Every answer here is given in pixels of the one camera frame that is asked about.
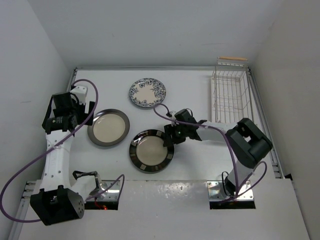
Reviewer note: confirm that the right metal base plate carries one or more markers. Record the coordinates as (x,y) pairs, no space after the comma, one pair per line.
(218,200)

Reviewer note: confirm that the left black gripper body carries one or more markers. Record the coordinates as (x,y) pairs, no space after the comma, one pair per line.
(78,110)

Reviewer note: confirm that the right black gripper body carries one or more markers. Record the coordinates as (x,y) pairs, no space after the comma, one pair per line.
(178,130)

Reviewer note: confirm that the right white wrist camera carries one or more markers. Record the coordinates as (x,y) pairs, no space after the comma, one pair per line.
(171,114)

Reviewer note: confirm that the brown rim cream plate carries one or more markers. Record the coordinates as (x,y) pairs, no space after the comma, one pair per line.
(109,127)

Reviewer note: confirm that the back aluminium frame rail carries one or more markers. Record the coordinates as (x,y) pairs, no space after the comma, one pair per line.
(143,68)

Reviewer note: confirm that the checkered rim dark plate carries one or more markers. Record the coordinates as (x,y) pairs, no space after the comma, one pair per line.
(148,153)

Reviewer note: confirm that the metal base plate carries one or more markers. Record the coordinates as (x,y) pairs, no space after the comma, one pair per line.
(109,200)
(218,200)

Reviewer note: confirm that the left aluminium frame rail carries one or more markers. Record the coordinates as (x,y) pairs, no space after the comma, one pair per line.
(57,110)

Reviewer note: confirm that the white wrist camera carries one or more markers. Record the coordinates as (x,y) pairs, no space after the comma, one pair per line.
(171,114)
(81,93)

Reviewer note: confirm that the blue floral plate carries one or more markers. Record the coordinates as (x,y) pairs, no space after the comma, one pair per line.
(147,92)

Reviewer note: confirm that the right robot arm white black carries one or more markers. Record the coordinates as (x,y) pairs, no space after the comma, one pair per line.
(246,143)

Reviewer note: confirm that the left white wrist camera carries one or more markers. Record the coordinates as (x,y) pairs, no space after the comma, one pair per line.
(81,93)

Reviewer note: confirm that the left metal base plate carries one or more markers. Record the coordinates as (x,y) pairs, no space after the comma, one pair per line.
(109,200)

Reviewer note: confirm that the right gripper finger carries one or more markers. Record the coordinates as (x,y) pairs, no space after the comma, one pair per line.
(167,142)
(178,139)

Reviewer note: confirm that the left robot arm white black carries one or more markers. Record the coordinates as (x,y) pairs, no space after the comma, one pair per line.
(58,200)

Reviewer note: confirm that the white wire dish rack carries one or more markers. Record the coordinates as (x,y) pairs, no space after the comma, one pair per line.
(229,63)

